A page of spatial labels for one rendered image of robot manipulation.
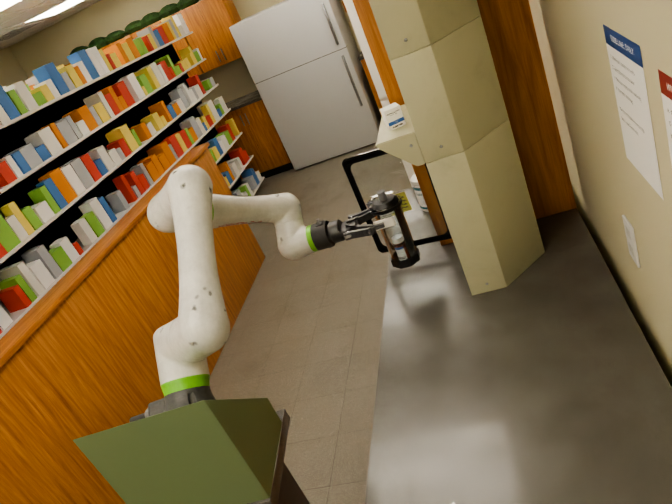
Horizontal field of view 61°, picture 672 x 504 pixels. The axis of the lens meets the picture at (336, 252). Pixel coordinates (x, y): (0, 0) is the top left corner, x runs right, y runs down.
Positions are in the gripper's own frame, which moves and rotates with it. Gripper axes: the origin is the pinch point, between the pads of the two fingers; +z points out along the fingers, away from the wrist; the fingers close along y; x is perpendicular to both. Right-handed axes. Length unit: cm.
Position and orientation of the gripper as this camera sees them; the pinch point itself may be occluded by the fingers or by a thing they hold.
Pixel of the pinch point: (388, 215)
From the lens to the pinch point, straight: 186.6
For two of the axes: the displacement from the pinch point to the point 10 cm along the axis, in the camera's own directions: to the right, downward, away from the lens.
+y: 1.3, -5.1, 8.5
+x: 3.8, 8.2, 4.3
